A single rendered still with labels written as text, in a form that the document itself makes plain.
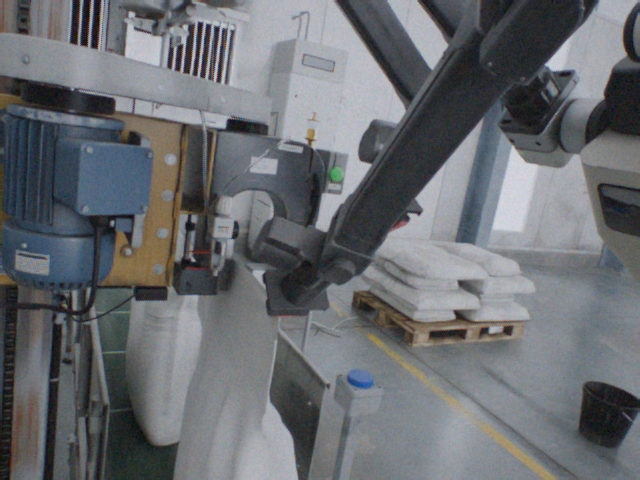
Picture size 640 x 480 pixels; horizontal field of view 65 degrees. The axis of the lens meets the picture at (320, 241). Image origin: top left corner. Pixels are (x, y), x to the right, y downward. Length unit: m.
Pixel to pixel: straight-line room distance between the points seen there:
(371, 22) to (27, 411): 0.94
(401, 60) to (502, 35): 0.40
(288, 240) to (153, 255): 0.40
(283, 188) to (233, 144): 0.14
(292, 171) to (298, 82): 3.76
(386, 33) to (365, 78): 5.06
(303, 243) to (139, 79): 0.32
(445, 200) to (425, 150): 6.21
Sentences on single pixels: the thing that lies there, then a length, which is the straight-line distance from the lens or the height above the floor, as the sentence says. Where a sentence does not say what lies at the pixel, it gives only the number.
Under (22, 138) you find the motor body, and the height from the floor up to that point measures 1.29.
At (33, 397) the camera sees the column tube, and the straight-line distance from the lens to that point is 1.15.
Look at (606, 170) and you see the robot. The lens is 0.80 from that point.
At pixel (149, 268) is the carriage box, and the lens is 1.00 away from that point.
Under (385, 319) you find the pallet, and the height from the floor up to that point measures 0.07.
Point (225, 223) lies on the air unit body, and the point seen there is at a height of 1.17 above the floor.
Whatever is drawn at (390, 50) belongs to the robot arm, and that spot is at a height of 1.49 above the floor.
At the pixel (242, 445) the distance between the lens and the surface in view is 0.92.
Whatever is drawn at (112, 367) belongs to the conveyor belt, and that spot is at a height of 0.38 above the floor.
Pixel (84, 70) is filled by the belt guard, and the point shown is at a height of 1.39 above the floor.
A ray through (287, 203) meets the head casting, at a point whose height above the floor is 1.21.
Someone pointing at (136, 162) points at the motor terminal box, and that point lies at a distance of 0.71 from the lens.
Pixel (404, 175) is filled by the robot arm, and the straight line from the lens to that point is 0.51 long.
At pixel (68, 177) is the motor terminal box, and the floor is 1.26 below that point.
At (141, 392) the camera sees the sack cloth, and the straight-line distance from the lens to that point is 1.64.
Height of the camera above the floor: 1.36
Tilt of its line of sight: 12 degrees down
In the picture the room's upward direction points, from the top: 10 degrees clockwise
